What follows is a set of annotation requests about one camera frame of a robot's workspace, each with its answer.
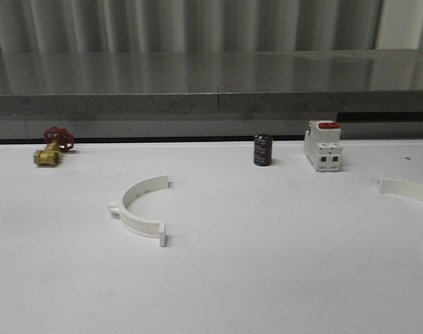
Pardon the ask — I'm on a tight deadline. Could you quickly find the brass valve red handwheel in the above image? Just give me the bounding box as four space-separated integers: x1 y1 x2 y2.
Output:
33 126 74 166

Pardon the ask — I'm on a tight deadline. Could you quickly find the grey pleated curtain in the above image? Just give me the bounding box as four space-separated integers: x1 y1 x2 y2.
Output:
0 1 423 53

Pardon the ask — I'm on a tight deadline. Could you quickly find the white half-ring pipe clamp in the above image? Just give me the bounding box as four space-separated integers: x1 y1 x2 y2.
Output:
374 177 423 202

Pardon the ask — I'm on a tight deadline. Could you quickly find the black cylindrical capacitor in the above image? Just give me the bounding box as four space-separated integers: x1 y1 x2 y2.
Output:
253 134 273 166

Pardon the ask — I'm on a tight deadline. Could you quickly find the white circuit breaker red switch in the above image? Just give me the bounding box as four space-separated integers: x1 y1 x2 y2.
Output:
304 120 343 172

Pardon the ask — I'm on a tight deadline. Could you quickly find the grey stone countertop ledge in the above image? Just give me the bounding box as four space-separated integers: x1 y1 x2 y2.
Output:
0 50 423 120

